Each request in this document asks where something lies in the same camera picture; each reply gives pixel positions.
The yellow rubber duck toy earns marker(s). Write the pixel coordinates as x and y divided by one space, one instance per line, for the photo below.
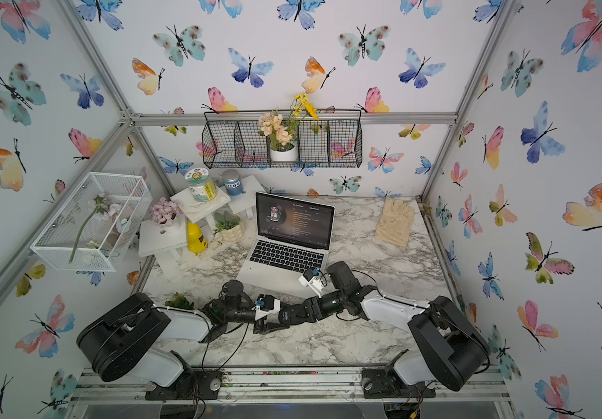
196 241

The silver open laptop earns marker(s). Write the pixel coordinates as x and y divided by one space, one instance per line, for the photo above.
293 236

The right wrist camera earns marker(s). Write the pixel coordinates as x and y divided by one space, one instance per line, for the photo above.
315 280

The white stepped display stand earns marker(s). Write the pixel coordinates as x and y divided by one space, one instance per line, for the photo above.
170 246

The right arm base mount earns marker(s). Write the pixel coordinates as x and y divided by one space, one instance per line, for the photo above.
384 383

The small succulent in pot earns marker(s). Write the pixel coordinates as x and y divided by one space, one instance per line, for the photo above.
229 227

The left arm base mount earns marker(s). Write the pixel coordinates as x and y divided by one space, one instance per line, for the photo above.
192 384

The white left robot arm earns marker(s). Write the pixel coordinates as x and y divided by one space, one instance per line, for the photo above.
123 341

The white pot with flowers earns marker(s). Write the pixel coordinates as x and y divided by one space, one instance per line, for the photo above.
281 130

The pink artificial flower stem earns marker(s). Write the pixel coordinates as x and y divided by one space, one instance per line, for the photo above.
96 236

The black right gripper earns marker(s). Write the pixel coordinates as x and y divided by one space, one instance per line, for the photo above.
312 309

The green plant near left arm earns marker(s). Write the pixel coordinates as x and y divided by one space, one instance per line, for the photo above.
179 301

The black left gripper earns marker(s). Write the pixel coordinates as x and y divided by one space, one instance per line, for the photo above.
267 327

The small blue jar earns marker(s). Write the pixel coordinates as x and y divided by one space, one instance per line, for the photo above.
232 182

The aluminium front rail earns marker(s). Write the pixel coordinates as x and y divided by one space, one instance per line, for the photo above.
249 385

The black wire wall basket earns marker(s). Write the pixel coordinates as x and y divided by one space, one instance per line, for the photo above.
231 141

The green lidded jar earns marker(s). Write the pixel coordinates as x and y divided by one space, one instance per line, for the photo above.
201 185

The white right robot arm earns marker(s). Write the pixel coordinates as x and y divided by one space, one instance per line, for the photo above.
449 350

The white wire cage box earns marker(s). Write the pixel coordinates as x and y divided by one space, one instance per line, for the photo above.
55 241

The pink flower bouquet pot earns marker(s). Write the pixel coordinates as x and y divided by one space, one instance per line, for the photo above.
165 213

